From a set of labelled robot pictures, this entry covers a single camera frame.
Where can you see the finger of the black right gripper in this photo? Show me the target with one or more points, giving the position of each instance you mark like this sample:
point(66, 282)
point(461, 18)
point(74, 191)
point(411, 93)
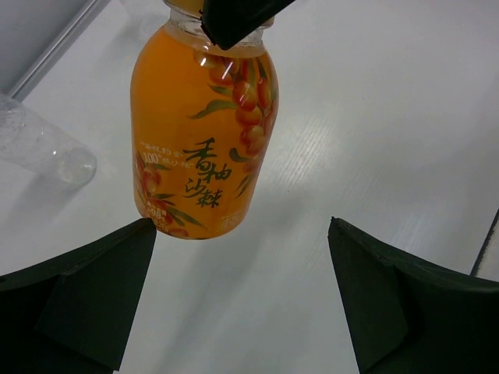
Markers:
point(227, 22)

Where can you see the orange juice bottle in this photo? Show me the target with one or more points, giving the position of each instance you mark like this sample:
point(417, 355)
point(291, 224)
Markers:
point(201, 118)

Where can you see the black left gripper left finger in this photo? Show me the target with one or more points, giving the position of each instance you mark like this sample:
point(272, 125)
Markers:
point(74, 313)

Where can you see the clear bottle without label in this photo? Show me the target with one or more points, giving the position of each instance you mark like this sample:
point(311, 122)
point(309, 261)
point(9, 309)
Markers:
point(35, 144)

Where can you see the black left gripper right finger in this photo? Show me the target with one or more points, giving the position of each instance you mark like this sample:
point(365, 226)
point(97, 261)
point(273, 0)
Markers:
point(408, 315)

